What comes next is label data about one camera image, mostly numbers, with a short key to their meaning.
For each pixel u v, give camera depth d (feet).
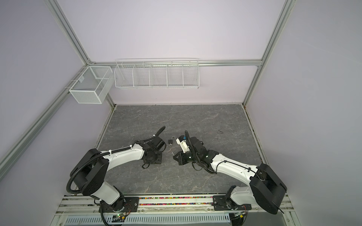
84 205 2.48
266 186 1.37
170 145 3.15
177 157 2.40
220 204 2.41
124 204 2.29
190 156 2.24
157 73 3.24
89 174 1.45
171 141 3.24
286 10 2.33
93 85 3.25
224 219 2.32
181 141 2.41
